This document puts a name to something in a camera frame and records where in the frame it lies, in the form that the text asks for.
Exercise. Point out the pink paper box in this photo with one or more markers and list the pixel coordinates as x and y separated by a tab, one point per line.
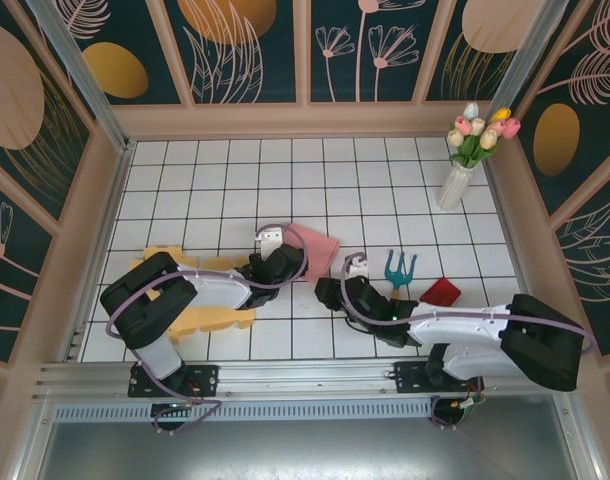
320	250

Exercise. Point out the yellow paper box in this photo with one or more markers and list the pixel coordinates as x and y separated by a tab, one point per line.
215	320

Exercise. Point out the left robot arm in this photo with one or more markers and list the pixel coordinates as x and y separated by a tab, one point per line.
145	300

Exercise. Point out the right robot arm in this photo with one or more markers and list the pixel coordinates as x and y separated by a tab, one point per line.
540	340

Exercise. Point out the white ribbed vase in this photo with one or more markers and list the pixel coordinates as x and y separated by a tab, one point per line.
455	187

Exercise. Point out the grey metal sheet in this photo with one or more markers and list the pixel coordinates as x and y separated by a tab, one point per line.
305	450

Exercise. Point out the artificial tulip bouquet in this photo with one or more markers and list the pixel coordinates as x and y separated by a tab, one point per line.
472	135

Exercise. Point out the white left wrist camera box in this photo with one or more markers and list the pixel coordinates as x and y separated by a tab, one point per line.
270	242

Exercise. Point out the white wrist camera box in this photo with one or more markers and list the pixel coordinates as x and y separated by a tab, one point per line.
357	267
270	242

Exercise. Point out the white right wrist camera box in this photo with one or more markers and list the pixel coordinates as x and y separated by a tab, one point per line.
357	267

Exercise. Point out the aluminium table edge rail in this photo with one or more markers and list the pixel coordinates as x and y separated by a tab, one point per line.
305	372

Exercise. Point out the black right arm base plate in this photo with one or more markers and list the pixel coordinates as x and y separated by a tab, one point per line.
410	377

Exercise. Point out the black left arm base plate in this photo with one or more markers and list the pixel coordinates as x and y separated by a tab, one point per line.
200	380

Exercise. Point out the aluminium frame post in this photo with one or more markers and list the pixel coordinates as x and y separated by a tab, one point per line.
85	75
525	55

